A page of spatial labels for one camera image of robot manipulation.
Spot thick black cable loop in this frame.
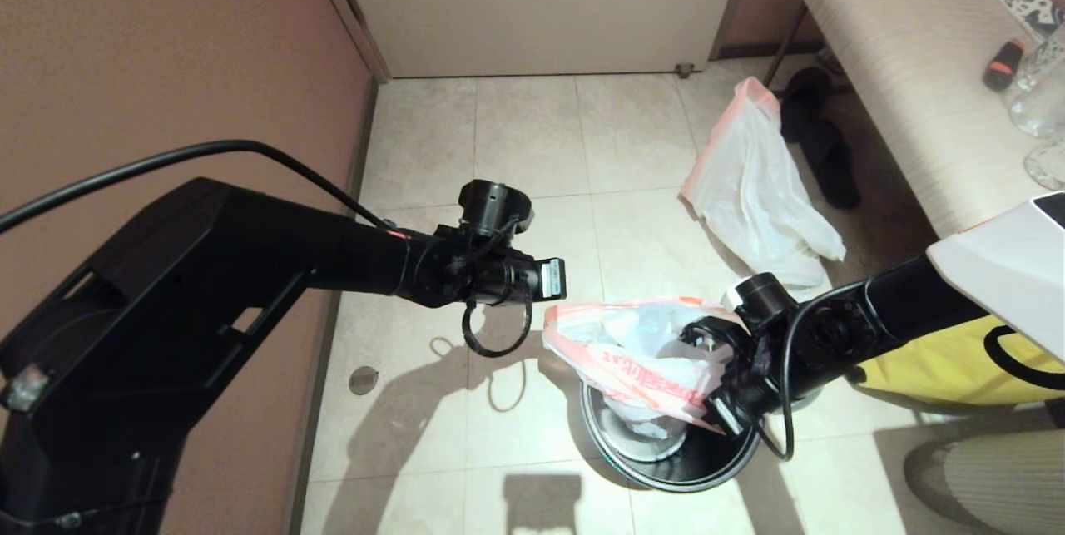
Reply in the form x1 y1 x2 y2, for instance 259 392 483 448
983 324 1065 392

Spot black coiled cable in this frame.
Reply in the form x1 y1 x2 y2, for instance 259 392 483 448
461 295 534 359

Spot black slipper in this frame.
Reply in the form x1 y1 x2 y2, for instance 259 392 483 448
803 119 863 211
782 67 833 145

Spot white door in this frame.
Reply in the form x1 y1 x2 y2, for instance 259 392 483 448
324 0 751 80

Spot white plastic bag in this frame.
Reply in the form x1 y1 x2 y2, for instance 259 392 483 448
682 76 848 290

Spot black trash bin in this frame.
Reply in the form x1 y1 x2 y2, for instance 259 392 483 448
579 377 763 493

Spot large clear glass jar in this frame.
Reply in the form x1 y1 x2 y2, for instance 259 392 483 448
1003 19 1065 139

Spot dark metal table leg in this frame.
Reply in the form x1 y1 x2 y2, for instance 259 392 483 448
761 6 851 93

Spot yellow bag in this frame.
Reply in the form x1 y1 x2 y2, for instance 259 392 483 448
855 312 1065 396

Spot beige wood grain table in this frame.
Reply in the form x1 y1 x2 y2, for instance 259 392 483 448
790 0 1065 240

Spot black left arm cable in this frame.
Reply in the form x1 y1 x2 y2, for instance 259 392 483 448
0 139 394 235

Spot small clear glass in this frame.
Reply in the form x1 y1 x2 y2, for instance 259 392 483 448
1023 136 1065 191

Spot grey ribbed round object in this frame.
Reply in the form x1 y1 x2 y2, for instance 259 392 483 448
902 433 1065 535

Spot black red small device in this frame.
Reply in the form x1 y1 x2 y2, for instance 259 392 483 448
982 37 1028 93

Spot red printed plastic bag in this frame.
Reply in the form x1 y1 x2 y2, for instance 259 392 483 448
542 295 751 436

